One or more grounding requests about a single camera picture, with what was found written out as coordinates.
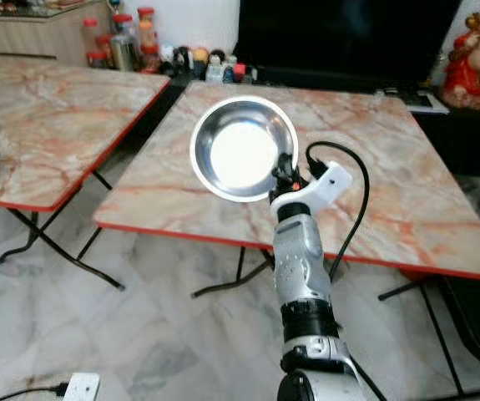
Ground marble pattern folding table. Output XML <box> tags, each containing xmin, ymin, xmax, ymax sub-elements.
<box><xmin>0</xmin><ymin>54</ymin><xmax>173</xmax><ymax>292</ymax></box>
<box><xmin>93</xmin><ymin>79</ymin><xmax>480</xmax><ymax>395</ymax></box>

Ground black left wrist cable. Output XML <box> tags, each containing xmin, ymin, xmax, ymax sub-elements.
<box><xmin>0</xmin><ymin>383</ymin><xmax>70</xmax><ymax>401</ymax></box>

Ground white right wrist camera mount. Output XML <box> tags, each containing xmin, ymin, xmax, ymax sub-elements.
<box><xmin>273</xmin><ymin>161</ymin><xmax>353</xmax><ymax>220</ymax></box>

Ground black floor bag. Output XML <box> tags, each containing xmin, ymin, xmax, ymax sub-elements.
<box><xmin>435</xmin><ymin>276</ymin><xmax>480</xmax><ymax>369</ymax></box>

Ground large steel bowl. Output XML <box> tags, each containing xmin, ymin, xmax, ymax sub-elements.
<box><xmin>189</xmin><ymin>94</ymin><xmax>300</xmax><ymax>204</ymax></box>

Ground red and gold figurine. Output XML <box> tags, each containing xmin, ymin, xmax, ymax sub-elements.
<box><xmin>437</xmin><ymin>9</ymin><xmax>480</xmax><ymax>112</ymax></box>

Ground light wooden cabinet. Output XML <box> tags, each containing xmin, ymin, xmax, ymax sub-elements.
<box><xmin>0</xmin><ymin>0</ymin><xmax>112</xmax><ymax>68</ymax></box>

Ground black television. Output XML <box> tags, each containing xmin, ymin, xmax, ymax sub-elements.
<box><xmin>233</xmin><ymin>0</ymin><xmax>465</xmax><ymax>85</ymax></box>

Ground tall orange jar red lid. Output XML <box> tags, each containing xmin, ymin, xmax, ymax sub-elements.
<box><xmin>136</xmin><ymin>7</ymin><xmax>157</xmax><ymax>48</ymax></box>

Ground small white figurine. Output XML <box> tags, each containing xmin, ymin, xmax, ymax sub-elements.
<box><xmin>206</xmin><ymin>49</ymin><xmax>227</xmax><ymax>83</ymax></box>

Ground clear jar red lid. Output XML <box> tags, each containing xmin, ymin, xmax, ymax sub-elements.
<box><xmin>82</xmin><ymin>18</ymin><xmax>101</xmax><ymax>56</ymax></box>

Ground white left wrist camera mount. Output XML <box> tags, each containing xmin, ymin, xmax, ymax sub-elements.
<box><xmin>62</xmin><ymin>373</ymin><xmax>102</xmax><ymax>401</ymax></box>

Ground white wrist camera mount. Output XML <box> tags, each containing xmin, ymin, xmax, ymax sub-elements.
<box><xmin>62</xmin><ymin>373</ymin><xmax>102</xmax><ymax>401</ymax></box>
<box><xmin>273</xmin><ymin>161</ymin><xmax>353</xmax><ymax>220</ymax></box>

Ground steel canister red lid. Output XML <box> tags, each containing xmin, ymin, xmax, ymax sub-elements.
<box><xmin>112</xmin><ymin>13</ymin><xmax>139</xmax><ymax>73</ymax></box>

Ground black television stand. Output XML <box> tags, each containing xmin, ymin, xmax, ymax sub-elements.
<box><xmin>411</xmin><ymin>82</ymin><xmax>480</xmax><ymax>177</ymax></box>

